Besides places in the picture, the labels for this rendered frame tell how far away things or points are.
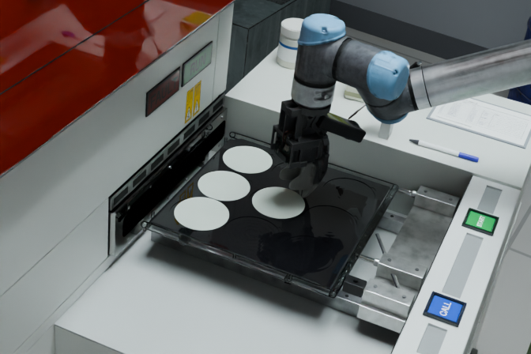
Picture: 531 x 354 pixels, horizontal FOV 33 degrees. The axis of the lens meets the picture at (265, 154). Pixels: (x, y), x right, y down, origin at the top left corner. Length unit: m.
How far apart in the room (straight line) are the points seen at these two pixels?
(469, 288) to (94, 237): 0.62
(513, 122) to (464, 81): 0.41
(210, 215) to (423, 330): 0.46
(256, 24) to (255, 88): 1.77
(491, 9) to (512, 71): 2.79
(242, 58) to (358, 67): 2.23
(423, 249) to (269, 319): 0.32
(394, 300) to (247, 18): 2.36
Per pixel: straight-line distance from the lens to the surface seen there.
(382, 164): 1.81
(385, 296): 1.51
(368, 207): 1.71
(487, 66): 1.58
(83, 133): 1.39
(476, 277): 1.51
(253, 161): 1.79
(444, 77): 1.58
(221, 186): 1.71
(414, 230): 1.72
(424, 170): 1.79
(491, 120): 1.96
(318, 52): 1.51
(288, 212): 1.66
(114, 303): 1.56
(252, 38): 3.68
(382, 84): 1.47
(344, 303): 1.58
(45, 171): 1.33
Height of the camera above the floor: 1.87
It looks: 32 degrees down
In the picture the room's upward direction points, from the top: 7 degrees clockwise
